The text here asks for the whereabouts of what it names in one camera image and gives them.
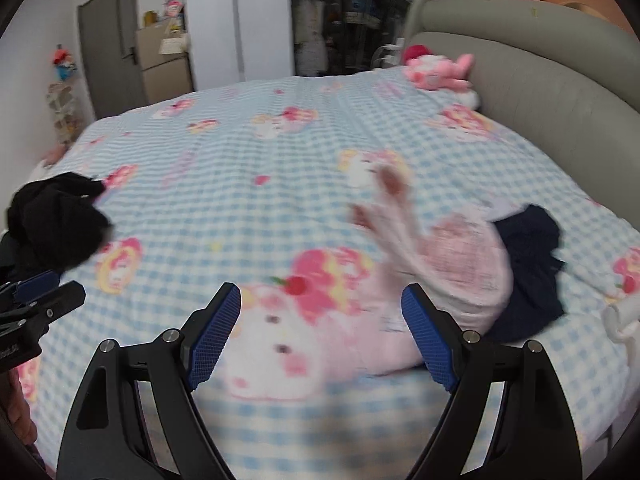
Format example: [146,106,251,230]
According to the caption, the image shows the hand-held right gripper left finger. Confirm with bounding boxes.
[56,281,243,480]

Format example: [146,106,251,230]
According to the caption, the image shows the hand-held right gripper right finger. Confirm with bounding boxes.
[400,282,585,480]

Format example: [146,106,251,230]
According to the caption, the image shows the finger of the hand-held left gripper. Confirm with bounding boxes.
[0,281,87,328]
[0,269,61,303]

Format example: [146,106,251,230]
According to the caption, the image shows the pink printed pajama pants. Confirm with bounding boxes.
[347,162,513,378]

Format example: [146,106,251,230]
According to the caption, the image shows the person's left hand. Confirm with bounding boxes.
[6,374,39,445]

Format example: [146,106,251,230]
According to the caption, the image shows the black garment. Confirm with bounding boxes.
[6,171,113,273]

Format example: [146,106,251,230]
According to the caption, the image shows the navy garment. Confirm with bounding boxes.
[482,204,566,346]

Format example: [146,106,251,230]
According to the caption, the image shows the white tiered rack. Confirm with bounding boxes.
[46,81,83,143]

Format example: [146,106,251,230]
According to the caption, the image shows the blue checkered printed blanket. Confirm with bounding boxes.
[30,67,640,480]

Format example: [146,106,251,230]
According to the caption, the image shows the white rolled cloth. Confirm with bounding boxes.
[601,297,640,346]

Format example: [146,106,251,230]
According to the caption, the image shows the grey door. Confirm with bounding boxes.
[76,0,138,121]

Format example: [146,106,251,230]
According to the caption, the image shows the pink plush toy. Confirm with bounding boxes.
[402,52,476,93]

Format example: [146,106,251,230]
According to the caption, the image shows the grey upholstered headboard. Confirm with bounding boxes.
[402,0,640,241]

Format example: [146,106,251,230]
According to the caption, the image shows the dark glass wardrobe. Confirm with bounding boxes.
[290,0,451,78]

